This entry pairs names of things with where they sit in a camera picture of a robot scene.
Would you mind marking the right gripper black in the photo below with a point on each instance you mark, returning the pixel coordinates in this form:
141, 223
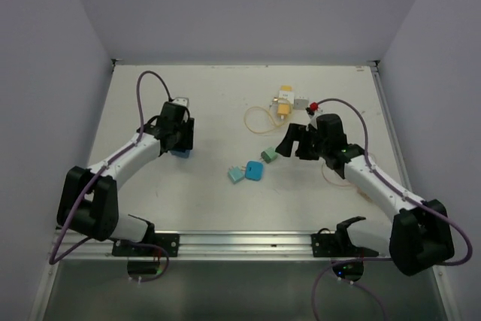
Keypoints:
294, 133

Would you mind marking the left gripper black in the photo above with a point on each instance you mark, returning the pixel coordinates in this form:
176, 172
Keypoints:
186, 141

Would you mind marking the dark blue cube socket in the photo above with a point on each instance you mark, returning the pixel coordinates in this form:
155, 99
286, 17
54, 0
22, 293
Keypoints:
180, 153

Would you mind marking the mint green USB charger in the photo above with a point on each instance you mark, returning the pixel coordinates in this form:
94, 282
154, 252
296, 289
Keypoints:
268, 155

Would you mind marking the bright blue plug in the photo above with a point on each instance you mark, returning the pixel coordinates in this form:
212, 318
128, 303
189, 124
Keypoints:
253, 170

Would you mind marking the light cyan USB charger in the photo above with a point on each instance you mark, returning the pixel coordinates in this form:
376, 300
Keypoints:
235, 174

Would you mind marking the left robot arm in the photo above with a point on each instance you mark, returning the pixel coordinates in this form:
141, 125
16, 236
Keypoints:
89, 199

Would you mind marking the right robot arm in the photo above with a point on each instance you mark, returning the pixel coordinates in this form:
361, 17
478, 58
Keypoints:
420, 237

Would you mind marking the white cube socket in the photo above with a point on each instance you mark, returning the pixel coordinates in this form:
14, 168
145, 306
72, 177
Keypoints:
286, 96

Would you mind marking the yellow top plug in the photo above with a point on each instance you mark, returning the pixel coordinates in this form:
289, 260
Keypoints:
285, 88

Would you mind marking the yellow USB charger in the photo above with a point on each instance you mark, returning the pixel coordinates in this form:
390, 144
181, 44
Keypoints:
283, 109

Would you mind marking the grey white charger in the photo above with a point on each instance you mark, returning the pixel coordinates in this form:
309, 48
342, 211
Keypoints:
301, 102

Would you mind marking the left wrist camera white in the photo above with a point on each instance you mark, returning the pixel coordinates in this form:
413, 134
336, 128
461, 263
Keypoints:
180, 103

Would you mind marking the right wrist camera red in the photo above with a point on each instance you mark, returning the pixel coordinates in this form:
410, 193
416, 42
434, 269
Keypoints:
314, 111

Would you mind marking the aluminium right side rail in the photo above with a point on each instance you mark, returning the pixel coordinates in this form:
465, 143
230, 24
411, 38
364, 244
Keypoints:
394, 140

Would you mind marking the aluminium rail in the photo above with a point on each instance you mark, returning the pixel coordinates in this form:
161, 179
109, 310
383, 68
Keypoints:
224, 245
394, 140

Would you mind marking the right black base bracket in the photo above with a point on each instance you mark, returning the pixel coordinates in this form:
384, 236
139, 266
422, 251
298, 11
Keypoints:
337, 244

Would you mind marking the black base bracket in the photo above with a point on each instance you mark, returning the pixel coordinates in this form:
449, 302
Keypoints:
149, 246
337, 244

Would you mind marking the left black base bracket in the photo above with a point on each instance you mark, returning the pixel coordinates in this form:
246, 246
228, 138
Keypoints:
149, 246

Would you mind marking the aluminium front rail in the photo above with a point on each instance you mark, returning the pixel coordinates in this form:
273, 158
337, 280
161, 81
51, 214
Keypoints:
224, 245

